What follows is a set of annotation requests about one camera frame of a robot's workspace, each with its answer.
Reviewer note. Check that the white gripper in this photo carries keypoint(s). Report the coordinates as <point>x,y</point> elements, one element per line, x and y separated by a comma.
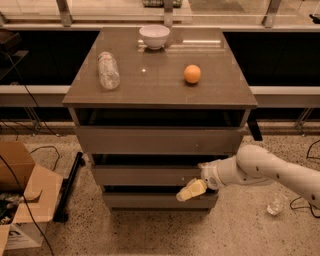
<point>211,177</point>

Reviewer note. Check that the grey drawer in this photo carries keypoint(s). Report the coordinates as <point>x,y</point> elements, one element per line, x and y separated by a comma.
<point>104,140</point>
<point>144,175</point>
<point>157,201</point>

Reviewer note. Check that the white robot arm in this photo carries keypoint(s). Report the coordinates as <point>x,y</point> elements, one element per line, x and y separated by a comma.
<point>254,165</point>

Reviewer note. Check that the grey bottom drawer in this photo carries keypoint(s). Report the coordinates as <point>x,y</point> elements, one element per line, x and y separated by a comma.
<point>157,201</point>

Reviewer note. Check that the grey drawer cabinet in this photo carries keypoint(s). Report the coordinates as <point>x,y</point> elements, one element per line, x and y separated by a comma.
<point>154,94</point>

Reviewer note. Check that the grey top drawer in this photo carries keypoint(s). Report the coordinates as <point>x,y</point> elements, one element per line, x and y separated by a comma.
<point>104,140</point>

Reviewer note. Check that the clear glass on floor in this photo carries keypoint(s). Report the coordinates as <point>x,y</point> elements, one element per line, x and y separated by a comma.
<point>276,205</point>

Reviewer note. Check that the black table leg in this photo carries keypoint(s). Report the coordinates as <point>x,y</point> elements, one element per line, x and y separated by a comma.
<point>254,127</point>

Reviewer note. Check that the orange fruit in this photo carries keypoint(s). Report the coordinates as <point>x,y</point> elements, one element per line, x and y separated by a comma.
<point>192,74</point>

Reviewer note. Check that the black metal bar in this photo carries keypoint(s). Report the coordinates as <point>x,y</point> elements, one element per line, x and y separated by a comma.
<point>60,215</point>

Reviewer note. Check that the clear plastic bottle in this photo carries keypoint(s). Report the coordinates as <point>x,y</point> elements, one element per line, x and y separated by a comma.
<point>108,72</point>

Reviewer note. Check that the white bowl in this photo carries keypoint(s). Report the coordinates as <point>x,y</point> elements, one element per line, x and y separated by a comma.
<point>154,36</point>

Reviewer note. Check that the brown cardboard box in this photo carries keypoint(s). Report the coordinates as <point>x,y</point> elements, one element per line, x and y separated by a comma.
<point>37,189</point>

